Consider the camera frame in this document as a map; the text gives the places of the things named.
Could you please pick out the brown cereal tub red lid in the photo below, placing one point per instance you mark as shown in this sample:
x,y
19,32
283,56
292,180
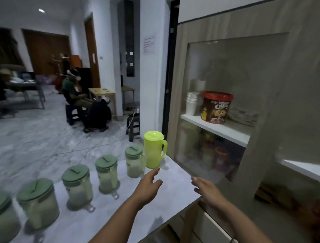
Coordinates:
x,y
216,107

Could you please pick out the stack of white paper cups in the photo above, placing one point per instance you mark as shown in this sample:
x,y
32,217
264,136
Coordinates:
x,y
192,104

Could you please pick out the narrow brown wooden door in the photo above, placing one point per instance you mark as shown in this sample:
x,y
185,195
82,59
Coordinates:
x,y
92,50

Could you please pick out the person's right hand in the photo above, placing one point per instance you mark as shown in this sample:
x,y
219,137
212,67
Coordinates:
x,y
208,192

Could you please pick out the yellow-green plastic pitcher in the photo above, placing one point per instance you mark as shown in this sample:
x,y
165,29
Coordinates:
x,y
153,149

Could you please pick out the small wooden table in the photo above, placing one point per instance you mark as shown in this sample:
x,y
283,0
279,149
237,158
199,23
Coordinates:
x,y
102,93

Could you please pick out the black backpack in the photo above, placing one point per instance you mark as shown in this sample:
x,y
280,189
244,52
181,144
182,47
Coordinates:
x,y
98,115

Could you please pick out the black plastic stool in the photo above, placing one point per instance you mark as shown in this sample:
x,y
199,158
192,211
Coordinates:
x,y
132,125

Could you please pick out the white drawer front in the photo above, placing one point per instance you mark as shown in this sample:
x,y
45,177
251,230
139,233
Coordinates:
x,y
212,227

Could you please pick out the white cabinet shelf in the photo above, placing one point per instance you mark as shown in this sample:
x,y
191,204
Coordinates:
x,y
225,129

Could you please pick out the white paper note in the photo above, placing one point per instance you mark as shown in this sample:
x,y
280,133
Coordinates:
x,y
149,44

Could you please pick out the round ceiling light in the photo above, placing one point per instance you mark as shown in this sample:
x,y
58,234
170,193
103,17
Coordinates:
x,y
41,10

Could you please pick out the person's left thumb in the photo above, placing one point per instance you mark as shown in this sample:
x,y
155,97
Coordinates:
x,y
158,184

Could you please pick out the laptop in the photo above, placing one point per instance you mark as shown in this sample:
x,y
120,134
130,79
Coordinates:
x,y
27,76

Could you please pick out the red lid jar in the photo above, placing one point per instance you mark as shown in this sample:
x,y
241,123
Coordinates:
x,y
222,157

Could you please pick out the wooden cabinet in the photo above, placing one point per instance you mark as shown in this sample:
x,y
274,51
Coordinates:
x,y
302,75

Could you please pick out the black door frame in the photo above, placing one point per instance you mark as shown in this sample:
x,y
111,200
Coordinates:
x,y
171,70

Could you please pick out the grey desk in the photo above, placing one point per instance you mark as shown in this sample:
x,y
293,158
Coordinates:
x,y
25,86

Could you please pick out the clear plastic food package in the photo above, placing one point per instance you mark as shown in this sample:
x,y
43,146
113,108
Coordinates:
x,y
243,116

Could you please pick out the glass cabinet door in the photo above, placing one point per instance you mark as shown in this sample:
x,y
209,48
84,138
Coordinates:
x,y
250,65

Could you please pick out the wide brown wooden door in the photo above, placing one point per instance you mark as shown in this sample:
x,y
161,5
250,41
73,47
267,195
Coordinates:
x,y
42,50

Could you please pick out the person's right forearm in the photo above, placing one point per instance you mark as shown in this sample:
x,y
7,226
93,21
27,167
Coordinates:
x,y
241,224

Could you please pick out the person's left hand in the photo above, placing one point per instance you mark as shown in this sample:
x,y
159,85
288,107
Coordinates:
x,y
145,190

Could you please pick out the green lid clear jar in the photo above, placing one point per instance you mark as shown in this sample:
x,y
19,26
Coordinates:
x,y
107,174
7,220
78,186
40,205
134,162

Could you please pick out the dark stool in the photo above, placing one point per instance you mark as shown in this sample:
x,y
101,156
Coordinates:
x,y
72,114

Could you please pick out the person's left forearm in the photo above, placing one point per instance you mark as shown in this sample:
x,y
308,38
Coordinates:
x,y
117,222

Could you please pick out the person's right fingers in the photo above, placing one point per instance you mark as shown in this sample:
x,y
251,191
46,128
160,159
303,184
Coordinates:
x,y
196,184

